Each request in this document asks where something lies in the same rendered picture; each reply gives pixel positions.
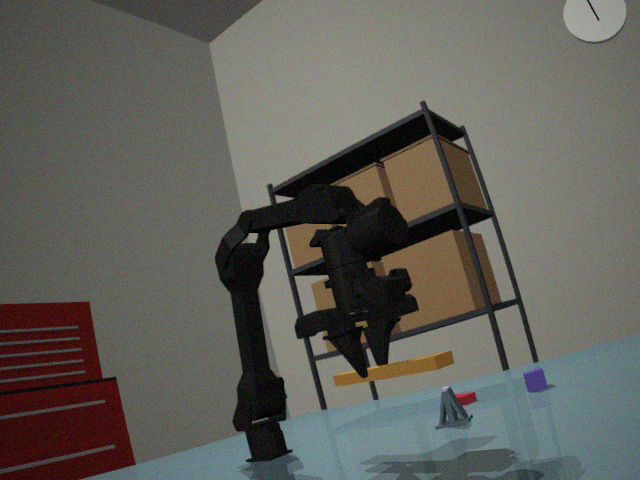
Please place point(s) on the orange bar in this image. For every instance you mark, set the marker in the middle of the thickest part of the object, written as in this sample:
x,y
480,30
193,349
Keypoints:
x,y
397,369

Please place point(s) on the red block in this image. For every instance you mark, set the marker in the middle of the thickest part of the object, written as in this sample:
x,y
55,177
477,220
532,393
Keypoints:
x,y
466,398

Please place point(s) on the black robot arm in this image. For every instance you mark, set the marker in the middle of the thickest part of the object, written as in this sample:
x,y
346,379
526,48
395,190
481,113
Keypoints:
x,y
371,230

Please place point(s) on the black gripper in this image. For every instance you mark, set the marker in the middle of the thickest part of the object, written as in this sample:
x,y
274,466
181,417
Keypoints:
x,y
341,325

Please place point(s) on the purple cube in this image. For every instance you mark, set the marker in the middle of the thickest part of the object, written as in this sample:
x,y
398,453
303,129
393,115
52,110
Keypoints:
x,y
535,379

